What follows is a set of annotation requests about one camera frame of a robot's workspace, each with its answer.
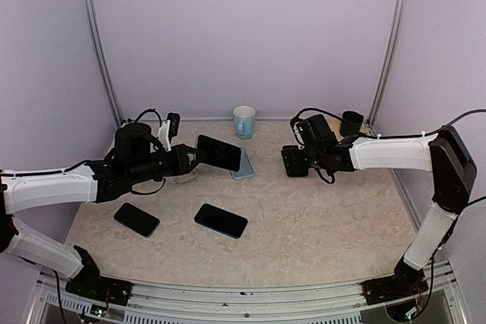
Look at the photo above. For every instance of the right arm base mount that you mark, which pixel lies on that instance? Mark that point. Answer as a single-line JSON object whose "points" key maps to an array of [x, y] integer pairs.
{"points": [[404, 282]]}

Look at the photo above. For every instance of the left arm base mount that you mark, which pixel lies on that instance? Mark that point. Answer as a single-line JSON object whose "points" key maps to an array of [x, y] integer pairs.
{"points": [[91, 284]]}

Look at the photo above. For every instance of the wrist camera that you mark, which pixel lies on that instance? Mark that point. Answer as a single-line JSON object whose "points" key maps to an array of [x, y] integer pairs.
{"points": [[313, 132], [168, 129]]}

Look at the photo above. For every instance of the black phone white edge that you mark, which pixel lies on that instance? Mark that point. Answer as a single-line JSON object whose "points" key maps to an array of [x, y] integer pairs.
{"points": [[219, 153]]}

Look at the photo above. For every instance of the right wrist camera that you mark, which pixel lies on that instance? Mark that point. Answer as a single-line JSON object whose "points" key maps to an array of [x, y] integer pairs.
{"points": [[313, 132]]}

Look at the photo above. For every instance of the aluminium frame post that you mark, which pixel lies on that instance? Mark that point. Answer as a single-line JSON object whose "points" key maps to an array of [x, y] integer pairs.
{"points": [[90, 10], [387, 65]]}

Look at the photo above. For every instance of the clear phone case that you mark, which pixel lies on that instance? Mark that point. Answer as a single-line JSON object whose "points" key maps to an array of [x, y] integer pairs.
{"points": [[183, 179]]}

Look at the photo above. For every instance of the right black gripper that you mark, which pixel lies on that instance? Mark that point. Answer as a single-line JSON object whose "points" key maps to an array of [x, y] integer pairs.
{"points": [[289, 148]]}

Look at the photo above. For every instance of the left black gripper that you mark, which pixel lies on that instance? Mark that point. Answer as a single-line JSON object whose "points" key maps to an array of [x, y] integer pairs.
{"points": [[181, 162]]}

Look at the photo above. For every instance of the left aluminium frame post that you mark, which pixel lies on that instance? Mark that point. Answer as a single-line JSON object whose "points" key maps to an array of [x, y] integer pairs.
{"points": [[90, 10]]}

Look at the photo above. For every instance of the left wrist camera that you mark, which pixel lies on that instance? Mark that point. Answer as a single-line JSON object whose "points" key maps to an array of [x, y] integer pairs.
{"points": [[168, 129]]}

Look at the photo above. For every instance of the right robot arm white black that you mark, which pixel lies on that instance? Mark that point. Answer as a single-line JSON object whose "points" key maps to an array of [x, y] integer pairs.
{"points": [[441, 154]]}

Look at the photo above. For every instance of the dark green cup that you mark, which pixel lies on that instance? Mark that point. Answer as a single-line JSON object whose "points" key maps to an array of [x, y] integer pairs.
{"points": [[351, 123]]}

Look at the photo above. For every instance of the black phone left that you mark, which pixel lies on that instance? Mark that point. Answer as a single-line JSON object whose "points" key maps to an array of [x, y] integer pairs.
{"points": [[136, 220]]}

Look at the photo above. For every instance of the beige plate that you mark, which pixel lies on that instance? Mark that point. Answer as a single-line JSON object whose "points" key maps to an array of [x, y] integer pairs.
{"points": [[334, 125]]}

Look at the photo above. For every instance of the light blue mug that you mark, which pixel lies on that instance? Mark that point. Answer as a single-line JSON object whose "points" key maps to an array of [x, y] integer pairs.
{"points": [[244, 121]]}

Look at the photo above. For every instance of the right aluminium frame post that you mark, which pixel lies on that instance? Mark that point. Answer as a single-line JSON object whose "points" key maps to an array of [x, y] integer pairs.
{"points": [[387, 65]]}

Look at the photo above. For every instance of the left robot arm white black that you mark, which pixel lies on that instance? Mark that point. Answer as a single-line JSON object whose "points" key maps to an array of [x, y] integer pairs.
{"points": [[136, 157]]}

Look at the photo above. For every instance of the light blue phone case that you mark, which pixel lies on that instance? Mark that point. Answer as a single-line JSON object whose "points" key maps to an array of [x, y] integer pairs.
{"points": [[246, 170]]}

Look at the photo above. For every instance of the black phone blue edge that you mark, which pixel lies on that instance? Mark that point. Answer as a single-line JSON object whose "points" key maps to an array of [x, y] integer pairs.
{"points": [[221, 221]]}

